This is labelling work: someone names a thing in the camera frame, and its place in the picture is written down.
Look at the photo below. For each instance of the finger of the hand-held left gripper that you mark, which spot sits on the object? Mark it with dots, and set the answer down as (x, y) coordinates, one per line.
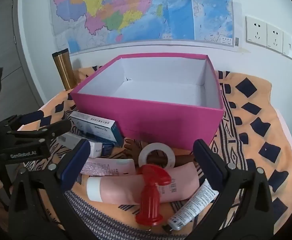
(58, 126)
(28, 139)

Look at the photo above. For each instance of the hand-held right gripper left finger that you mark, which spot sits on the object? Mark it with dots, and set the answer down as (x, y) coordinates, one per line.
(76, 162)

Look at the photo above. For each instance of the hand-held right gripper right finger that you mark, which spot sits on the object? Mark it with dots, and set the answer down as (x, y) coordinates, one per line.
(207, 161)

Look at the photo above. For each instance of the blue medicine box white side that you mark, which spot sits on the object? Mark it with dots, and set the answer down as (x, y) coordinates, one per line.
(99, 150)

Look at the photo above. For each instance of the small pink printed tube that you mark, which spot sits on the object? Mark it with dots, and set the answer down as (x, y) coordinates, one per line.
(106, 167)

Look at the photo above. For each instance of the white medicine box blue edge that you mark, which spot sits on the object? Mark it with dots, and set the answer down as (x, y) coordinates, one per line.
(96, 127)

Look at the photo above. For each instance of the white tube with red cap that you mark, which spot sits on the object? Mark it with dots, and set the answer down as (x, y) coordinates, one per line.
(116, 190)

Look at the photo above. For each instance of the brown hair claw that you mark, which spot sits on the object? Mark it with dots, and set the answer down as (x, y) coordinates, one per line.
(133, 150)

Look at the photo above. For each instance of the white tape roll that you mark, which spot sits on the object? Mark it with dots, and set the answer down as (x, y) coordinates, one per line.
(143, 155)

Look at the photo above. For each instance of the red plastic hydrant toy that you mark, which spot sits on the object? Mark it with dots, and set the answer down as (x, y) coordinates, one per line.
(149, 200)

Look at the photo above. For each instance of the pink cardboard box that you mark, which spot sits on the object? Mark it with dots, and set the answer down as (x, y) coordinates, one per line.
(148, 120)

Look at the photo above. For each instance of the white ointment tube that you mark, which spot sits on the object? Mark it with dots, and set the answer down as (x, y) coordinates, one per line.
(198, 202)

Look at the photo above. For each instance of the orange patterned cloth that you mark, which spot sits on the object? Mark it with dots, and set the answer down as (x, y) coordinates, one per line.
(248, 130)

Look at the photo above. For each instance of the gold thermos flask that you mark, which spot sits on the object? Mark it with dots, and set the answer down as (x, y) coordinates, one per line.
(64, 70)

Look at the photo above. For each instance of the grey door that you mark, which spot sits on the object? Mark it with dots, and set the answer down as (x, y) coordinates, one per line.
(3, 30)

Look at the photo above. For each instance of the white wall socket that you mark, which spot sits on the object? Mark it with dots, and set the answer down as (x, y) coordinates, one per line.
(274, 37)
(256, 31)
(288, 45)

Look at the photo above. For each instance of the colourful wall map poster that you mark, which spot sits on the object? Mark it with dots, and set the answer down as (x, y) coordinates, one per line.
(136, 10)

